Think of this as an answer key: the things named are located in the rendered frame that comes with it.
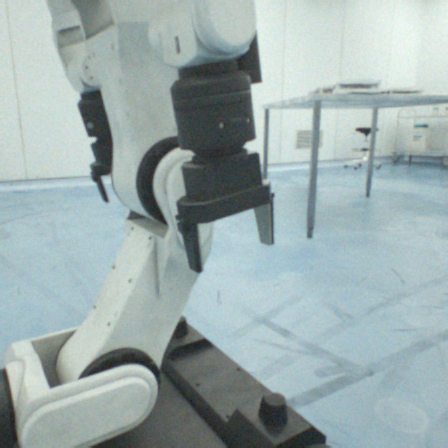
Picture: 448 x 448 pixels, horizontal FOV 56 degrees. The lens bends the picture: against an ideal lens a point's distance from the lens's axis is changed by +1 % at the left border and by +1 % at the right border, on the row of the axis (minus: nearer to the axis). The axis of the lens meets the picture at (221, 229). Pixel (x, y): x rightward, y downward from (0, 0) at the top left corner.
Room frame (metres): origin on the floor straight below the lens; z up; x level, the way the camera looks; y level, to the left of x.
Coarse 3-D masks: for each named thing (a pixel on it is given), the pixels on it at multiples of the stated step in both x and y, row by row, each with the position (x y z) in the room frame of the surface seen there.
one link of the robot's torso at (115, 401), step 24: (48, 336) 0.67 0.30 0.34; (24, 360) 0.58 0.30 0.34; (48, 360) 0.67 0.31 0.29; (24, 384) 0.53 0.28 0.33; (48, 384) 0.66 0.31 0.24; (72, 384) 0.53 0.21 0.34; (96, 384) 0.54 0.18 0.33; (120, 384) 0.55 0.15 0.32; (144, 384) 0.58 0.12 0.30; (24, 408) 0.49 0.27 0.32; (48, 408) 0.50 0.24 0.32; (72, 408) 0.51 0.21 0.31; (96, 408) 0.53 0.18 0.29; (120, 408) 0.55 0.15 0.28; (144, 408) 0.57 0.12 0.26; (24, 432) 0.48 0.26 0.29; (48, 432) 0.50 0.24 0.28; (72, 432) 0.51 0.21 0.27; (96, 432) 0.53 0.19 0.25; (120, 432) 0.56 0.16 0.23
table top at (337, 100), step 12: (312, 96) 2.50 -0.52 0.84; (324, 96) 2.50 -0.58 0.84; (336, 96) 2.51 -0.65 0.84; (348, 96) 2.51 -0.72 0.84; (360, 96) 2.52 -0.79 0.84; (372, 96) 2.53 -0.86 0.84; (384, 96) 2.54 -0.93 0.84; (396, 96) 2.54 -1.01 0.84; (408, 96) 2.55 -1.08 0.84; (420, 96) 2.56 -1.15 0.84; (432, 96) 2.57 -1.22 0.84; (444, 96) 2.57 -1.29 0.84; (276, 108) 3.97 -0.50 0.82; (288, 108) 3.97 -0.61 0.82; (300, 108) 3.97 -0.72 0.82; (312, 108) 3.97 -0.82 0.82; (324, 108) 3.97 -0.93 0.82; (336, 108) 3.97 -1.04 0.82; (348, 108) 3.97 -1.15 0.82; (360, 108) 3.97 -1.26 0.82; (372, 108) 3.97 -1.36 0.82
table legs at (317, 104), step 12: (264, 108) 3.96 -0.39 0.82; (264, 120) 3.94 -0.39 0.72; (312, 120) 2.54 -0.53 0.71; (372, 120) 4.05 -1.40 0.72; (264, 132) 3.93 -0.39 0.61; (312, 132) 2.53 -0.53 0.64; (372, 132) 4.03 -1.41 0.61; (264, 144) 3.93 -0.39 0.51; (312, 144) 2.52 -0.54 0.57; (372, 144) 4.03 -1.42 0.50; (264, 156) 3.93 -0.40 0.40; (312, 156) 2.52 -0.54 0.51; (372, 156) 4.03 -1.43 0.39; (264, 168) 3.93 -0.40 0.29; (312, 168) 2.52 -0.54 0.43; (372, 168) 4.04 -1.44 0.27; (312, 180) 2.52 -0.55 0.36; (312, 192) 2.52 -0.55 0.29; (312, 204) 2.52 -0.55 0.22; (312, 216) 2.52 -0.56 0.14; (312, 228) 2.52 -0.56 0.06
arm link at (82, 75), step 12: (72, 60) 0.87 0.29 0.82; (84, 60) 0.81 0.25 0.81; (72, 72) 0.86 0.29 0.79; (84, 72) 0.81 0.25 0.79; (72, 84) 0.89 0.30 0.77; (84, 84) 0.84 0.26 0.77; (96, 84) 0.83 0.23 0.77; (84, 96) 0.86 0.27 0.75; (96, 96) 0.86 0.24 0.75; (84, 108) 0.86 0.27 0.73; (96, 108) 0.85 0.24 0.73
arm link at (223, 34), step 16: (192, 0) 0.43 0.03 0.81; (208, 0) 0.42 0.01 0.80; (224, 0) 0.43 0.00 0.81; (240, 0) 0.44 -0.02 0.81; (192, 16) 0.43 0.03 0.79; (208, 16) 0.42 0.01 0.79; (224, 16) 0.43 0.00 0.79; (240, 16) 0.44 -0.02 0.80; (256, 16) 0.45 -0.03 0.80; (208, 32) 0.42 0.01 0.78; (224, 32) 0.43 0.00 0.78; (240, 32) 0.44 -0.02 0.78; (208, 48) 0.44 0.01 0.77; (224, 48) 0.43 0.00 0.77; (240, 48) 0.44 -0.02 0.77
